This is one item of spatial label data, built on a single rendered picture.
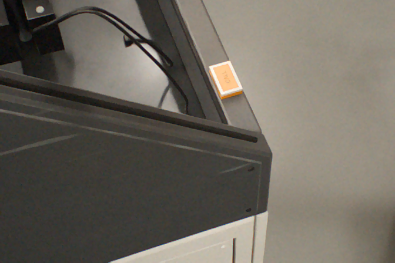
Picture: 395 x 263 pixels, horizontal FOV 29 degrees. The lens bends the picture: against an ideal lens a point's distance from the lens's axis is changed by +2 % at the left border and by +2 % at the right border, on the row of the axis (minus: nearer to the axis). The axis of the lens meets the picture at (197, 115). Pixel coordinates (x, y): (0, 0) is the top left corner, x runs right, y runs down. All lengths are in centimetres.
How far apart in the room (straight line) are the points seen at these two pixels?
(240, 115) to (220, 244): 23
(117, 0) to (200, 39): 26
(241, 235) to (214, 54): 27
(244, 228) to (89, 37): 40
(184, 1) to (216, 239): 35
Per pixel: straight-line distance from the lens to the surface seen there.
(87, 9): 101
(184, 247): 109
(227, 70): 101
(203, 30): 107
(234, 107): 99
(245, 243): 115
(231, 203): 102
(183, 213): 99
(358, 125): 214
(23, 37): 116
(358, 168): 207
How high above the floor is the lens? 176
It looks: 56 degrees down
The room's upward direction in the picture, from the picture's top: 3 degrees counter-clockwise
